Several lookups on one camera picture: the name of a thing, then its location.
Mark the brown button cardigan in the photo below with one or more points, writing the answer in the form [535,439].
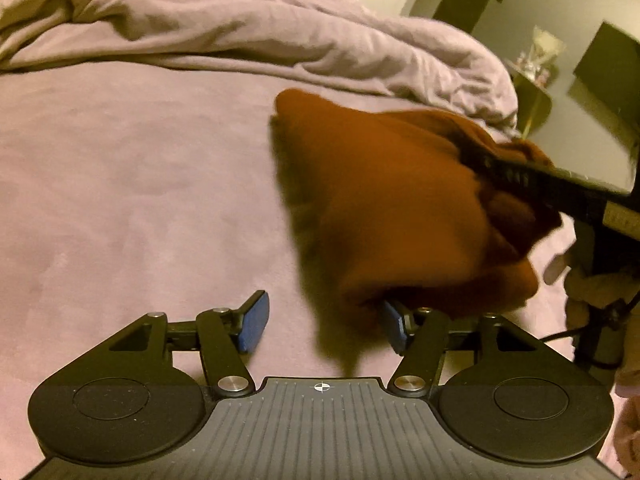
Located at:
[400,200]

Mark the lavender crumpled duvet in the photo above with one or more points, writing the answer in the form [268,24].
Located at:
[225,15]

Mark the person's pink clothing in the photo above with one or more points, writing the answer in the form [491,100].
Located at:
[629,425]

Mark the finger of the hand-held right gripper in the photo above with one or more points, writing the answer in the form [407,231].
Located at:
[505,170]

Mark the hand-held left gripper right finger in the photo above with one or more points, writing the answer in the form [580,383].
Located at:
[395,329]

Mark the white table ornament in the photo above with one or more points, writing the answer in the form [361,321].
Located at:
[542,52]

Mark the person's right hand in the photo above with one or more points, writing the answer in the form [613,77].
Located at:
[592,285]

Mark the lavender bed sheet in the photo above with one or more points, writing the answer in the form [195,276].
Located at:
[125,200]

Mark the yellow-green side table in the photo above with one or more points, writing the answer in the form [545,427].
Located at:
[532,100]

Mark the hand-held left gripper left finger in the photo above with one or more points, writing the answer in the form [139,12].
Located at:
[253,321]

